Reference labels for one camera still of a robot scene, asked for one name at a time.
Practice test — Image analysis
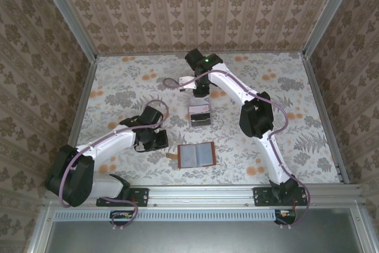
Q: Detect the white card with pink drawing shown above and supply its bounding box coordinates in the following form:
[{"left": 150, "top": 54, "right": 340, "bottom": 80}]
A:
[{"left": 191, "top": 101, "right": 211, "bottom": 114}]

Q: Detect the brown leather card holder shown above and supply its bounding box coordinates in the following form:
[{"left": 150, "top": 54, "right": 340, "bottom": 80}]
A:
[{"left": 166, "top": 142, "right": 216, "bottom": 170}]

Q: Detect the clear acrylic card stand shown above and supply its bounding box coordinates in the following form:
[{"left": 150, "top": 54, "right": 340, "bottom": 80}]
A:
[{"left": 187, "top": 98, "right": 213, "bottom": 128}]

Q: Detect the small black connector board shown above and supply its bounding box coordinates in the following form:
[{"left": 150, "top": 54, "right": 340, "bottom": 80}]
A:
[
  {"left": 274, "top": 209, "right": 297, "bottom": 226},
  {"left": 110, "top": 210, "right": 134, "bottom": 226}
]

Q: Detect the grey sheet metal panel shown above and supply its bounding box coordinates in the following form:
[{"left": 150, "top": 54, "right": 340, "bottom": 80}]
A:
[{"left": 44, "top": 209, "right": 365, "bottom": 253}]

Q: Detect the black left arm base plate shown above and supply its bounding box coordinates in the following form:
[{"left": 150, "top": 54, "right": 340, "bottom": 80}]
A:
[{"left": 96, "top": 187, "right": 149, "bottom": 207}]

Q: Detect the aluminium side rail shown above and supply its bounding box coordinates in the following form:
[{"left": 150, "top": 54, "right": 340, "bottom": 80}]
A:
[
  {"left": 302, "top": 56, "right": 350, "bottom": 184},
  {"left": 56, "top": 59, "right": 98, "bottom": 186}
]

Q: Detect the aluminium front frame rail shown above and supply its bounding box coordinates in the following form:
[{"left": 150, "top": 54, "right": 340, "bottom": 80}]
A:
[{"left": 44, "top": 184, "right": 365, "bottom": 207}]

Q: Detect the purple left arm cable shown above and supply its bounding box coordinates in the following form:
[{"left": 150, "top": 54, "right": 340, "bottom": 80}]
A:
[{"left": 59, "top": 100, "right": 170, "bottom": 230}]

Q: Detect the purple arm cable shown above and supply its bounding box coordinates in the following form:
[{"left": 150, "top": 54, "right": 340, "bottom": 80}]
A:
[
  {"left": 163, "top": 70, "right": 311, "bottom": 228},
  {"left": 59, "top": 100, "right": 170, "bottom": 230}
]

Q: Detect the grey slotted cable duct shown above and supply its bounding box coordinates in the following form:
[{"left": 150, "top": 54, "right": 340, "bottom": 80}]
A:
[{"left": 54, "top": 209, "right": 278, "bottom": 222}]

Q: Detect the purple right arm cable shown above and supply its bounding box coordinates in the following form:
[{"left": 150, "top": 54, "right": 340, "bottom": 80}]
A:
[{"left": 163, "top": 70, "right": 311, "bottom": 228}]

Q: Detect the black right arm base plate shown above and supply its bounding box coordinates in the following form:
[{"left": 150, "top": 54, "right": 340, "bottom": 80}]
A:
[{"left": 253, "top": 186, "right": 309, "bottom": 207}]

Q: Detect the aluminium frame post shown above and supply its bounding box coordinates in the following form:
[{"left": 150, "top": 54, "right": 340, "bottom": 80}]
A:
[
  {"left": 301, "top": 0, "right": 362, "bottom": 59},
  {"left": 33, "top": 0, "right": 98, "bottom": 62}
]

